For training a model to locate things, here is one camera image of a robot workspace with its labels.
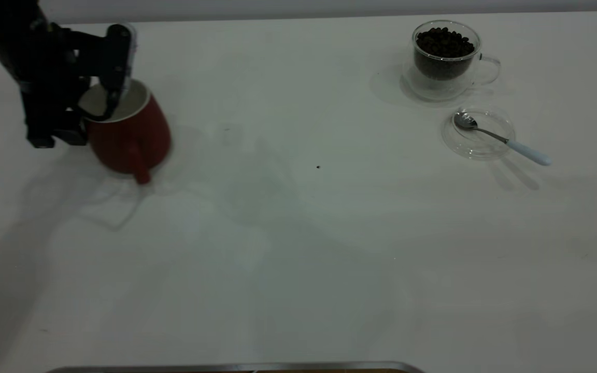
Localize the metal tray edge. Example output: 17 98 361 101
45 361 426 373

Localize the spoon with light blue handle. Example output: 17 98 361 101
453 111 552 167

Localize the red mug white inside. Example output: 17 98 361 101
78 78 172 185

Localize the clear glass saucer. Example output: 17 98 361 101
401 60 473 103

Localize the coffee beans pile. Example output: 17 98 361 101
415 27 476 81

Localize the glass cup with handle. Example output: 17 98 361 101
411 20 501 98

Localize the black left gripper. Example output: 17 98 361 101
19 23 133 149

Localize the small clear glass dish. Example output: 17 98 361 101
441 106 516 160

